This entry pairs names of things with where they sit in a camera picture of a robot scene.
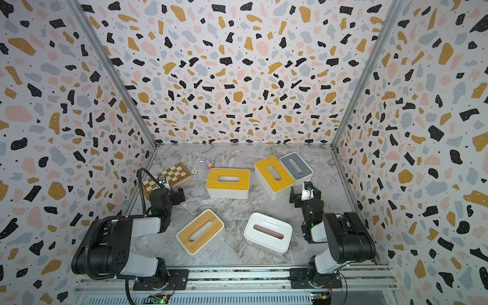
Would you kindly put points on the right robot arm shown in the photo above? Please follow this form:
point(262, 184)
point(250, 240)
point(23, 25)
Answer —
point(347, 239)

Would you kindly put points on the wooden chess board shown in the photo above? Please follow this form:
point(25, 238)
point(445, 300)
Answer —
point(175, 177)

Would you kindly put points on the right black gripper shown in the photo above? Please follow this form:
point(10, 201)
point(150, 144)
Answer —
point(299, 201)

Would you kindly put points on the left green circuit board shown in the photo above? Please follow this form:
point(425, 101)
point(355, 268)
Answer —
point(160, 299)

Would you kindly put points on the aluminium corner post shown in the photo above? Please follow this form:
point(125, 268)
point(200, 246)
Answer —
point(90, 34)
point(384, 33)

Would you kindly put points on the green circuit board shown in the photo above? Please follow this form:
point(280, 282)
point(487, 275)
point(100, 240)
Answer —
point(160, 299)
point(321, 298)

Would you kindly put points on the grey lid tissue box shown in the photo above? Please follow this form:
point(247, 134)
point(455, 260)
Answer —
point(297, 168)

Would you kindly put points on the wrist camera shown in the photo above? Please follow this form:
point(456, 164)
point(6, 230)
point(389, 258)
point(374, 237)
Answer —
point(307, 191)
point(163, 182)

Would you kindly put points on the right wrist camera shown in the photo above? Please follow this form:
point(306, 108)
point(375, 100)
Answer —
point(307, 191)

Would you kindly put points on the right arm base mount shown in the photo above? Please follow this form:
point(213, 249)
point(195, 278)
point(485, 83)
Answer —
point(305, 278)

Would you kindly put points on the white pink tissue box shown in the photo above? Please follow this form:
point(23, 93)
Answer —
point(268, 234)

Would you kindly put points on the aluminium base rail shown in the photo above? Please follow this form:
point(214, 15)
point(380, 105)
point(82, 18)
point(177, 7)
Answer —
point(363, 283)

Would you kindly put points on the right green circuit board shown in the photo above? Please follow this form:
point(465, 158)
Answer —
point(321, 298)

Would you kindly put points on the purple bunny toy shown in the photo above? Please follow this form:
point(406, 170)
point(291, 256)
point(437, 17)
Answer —
point(207, 162)

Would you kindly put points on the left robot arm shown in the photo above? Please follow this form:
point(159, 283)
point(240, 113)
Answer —
point(106, 251)

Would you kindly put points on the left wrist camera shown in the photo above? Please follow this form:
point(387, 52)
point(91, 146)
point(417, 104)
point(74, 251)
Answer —
point(163, 182)

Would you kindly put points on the right aluminium corner post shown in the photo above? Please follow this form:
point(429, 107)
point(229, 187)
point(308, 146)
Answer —
point(384, 33)

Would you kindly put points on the left aluminium corner post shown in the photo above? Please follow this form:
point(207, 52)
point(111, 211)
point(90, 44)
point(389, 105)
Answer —
point(90, 34)

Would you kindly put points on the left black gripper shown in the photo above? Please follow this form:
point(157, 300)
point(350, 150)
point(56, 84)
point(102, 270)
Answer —
point(176, 200)

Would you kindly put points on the yellow lid tissue box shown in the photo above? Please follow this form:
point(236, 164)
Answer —
point(228, 183)
point(273, 177)
point(201, 233)

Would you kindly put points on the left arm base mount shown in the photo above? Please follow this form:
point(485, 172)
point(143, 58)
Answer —
point(164, 281)

